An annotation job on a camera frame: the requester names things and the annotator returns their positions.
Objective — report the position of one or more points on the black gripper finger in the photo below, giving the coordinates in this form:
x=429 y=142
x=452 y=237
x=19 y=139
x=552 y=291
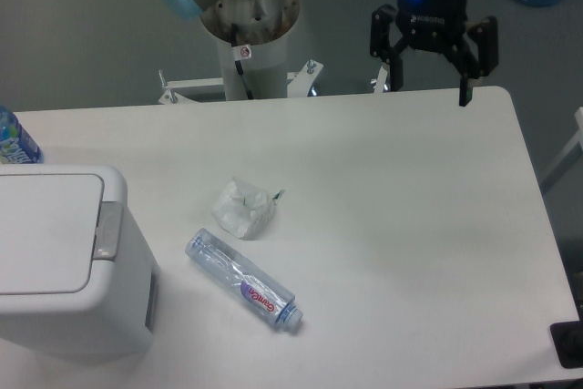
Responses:
x=471 y=67
x=380 y=46

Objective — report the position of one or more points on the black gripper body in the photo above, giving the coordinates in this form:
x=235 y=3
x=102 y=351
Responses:
x=431 y=25

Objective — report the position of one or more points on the white plastic trash can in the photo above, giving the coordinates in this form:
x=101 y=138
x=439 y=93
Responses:
x=77 y=275

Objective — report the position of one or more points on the crumpled white paper wrapper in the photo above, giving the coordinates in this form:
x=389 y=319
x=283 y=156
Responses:
x=243 y=209

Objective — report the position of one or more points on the empty clear plastic bottle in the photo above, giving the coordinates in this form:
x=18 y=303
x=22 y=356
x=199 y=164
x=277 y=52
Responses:
x=256 y=289

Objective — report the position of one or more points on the black device at table edge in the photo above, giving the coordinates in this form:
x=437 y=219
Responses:
x=567 y=338

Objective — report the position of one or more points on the blue labelled water bottle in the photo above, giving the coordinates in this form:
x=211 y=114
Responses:
x=17 y=146

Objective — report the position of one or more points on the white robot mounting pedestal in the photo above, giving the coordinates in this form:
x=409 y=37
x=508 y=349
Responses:
x=251 y=37

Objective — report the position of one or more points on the white frame at right edge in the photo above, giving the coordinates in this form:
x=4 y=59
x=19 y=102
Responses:
x=565 y=159

